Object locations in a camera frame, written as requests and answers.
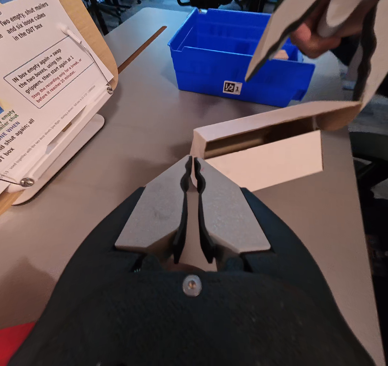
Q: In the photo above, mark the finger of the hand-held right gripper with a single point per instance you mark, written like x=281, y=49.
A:
x=291, y=5
x=379, y=54

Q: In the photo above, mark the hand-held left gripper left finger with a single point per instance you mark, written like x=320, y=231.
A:
x=151, y=217

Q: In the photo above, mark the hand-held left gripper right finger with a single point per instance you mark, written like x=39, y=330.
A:
x=230, y=217

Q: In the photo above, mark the wooden cube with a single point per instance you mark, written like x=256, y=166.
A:
x=282, y=54

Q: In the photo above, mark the white cardboard box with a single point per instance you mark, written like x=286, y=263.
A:
x=266, y=163

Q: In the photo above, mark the blue plastic bin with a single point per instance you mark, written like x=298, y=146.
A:
x=206, y=69

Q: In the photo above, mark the person's right hand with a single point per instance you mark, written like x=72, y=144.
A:
x=315, y=43

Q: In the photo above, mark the dark chair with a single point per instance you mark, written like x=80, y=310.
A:
x=369, y=160

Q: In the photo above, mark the red flat object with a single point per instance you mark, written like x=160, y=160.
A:
x=12, y=338

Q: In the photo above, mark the printed instruction sheet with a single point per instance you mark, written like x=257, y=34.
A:
x=36, y=54

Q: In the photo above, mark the wooden document stand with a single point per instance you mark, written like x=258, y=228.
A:
x=81, y=17

